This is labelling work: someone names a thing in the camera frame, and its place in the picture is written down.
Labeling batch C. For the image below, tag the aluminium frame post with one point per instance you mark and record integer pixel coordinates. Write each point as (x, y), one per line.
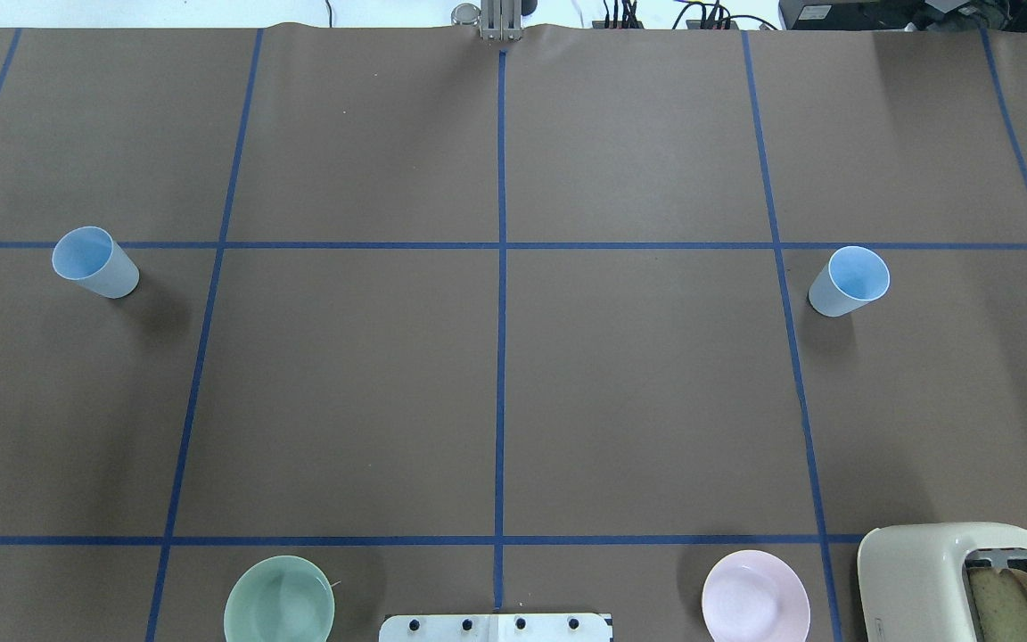
(501, 20)

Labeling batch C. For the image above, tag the pink bowl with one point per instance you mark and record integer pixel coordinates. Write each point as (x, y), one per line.
(754, 596)

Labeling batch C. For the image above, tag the cream toaster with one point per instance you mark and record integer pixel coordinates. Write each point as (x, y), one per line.
(913, 578)

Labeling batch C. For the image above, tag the green bowl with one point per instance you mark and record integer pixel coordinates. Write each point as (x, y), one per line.
(281, 598)

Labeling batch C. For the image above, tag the bread slice in toaster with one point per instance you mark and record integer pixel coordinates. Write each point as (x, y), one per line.
(1000, 602)

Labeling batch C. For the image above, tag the black monitor base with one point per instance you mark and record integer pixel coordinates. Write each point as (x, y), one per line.
(933, 16)

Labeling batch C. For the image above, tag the light blue cup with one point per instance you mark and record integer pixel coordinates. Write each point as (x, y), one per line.
(853, 277)
(90, 258)

